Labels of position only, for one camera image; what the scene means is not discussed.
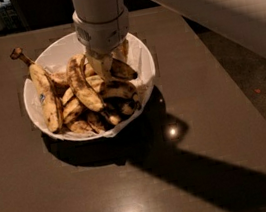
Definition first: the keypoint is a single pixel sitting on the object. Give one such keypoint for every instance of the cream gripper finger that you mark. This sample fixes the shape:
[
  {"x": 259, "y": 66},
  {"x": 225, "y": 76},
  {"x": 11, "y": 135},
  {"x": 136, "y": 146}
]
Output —
[{"x": 101, "y": 64}]

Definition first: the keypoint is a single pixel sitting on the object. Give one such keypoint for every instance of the lower left small banana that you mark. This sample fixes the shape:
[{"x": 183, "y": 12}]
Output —
[{"x": 67, "y": 96}]

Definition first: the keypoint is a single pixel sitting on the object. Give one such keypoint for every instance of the bottom left banana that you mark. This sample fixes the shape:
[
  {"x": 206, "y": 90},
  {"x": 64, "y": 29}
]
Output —
[{"x": 79, "y": 126}]

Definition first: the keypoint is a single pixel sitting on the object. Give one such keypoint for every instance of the bottom centre banana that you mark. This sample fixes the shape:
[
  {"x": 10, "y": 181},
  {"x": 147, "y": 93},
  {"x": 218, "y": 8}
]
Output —
[{"x": 111, "y": 117}]

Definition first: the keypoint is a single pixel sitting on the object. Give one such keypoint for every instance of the centre spotted banana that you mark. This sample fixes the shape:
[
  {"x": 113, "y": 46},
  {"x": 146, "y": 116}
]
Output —
[{"x": 80, "y": 87}]

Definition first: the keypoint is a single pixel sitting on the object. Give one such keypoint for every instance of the banana behind centre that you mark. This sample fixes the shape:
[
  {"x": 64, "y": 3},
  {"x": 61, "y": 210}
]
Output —
[{"x": 122, "y": 70}]

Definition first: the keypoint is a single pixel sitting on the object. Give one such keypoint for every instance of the stickered banana with long stem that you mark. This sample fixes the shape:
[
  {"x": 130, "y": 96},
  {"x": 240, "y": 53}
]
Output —
[{"x": 50, "y": 103}]

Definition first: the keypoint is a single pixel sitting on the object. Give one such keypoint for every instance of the white bowl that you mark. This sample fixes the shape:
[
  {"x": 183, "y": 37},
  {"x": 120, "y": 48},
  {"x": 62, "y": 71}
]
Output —
[{"x": 56, "y": 53}]

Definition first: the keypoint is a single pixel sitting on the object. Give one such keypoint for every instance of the short middle banana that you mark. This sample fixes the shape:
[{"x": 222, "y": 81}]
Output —
[{"x": 96, "y": 82}]

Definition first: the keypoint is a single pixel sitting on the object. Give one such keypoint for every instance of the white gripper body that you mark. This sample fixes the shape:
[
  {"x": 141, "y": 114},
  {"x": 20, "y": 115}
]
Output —
[{"x": 105, "y": 36}]

